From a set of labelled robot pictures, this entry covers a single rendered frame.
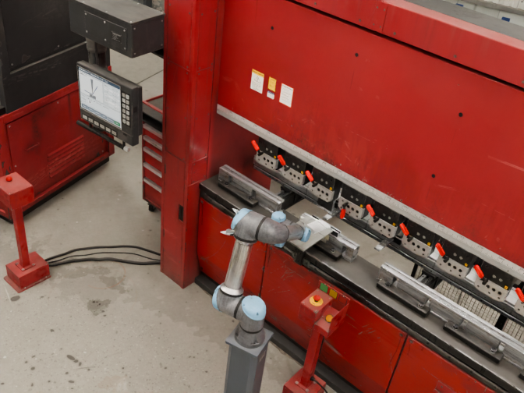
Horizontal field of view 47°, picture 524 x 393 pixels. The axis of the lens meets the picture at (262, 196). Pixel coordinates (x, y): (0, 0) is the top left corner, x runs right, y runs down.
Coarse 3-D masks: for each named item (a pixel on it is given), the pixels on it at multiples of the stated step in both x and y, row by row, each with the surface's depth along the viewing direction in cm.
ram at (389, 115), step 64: (256, 0) 310; (256, 64) 327; (320, 64) 297; (384, 64) 273; (448, 64) 252; (320, 128) 313; (384, 128) 286; (448, 128) 264; (512, 128) 244; (384, 192) 300; (448, 192) 276; (512, 192) 255; (512, 256) 266
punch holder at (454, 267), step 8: (448, 240) 286; (448, 248) 287; (456, 248) 284; (440, 256) 292; (448, 256) 289; (456, 256) 286; (464, 256) 283; (472, 256) 280; (440, 264) 294; (448, 264) 291; (456, 264) 287; (464, 264) 284; (472, 264) 289; (448, 272) 292; (456, 272) 289; (464, 272) 286
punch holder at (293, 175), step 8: (288, 152) 336; (288, 160) 338; (296, 160) 333; (296, 168) 336; (304, 168) 332; (312, 168) 338; (288, 176) 342; (296, 176) 337; (304, 176) 335; (296, 184) 340; (304, 184) 340
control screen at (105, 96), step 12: (84, 72) 339; (84, 84) 344; (96, 84) 338; (108, 84) 331; (84, 96) 349; (96, 96) 342; (108, 96) 335; (96, 108) 347; (108, 108) 340; (120, 108) 333; (108, 120) 345; (120, 120) 338
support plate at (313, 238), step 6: (306, 216) 346; (300, 222) 341; (306, 222) 341; (312, 234) 333; (318, 234) 334; (324, 234) 334; (294, 240) 327; (312, 240) 329; (318, 240) 330; (300, 246) 323; (306, 246) 324
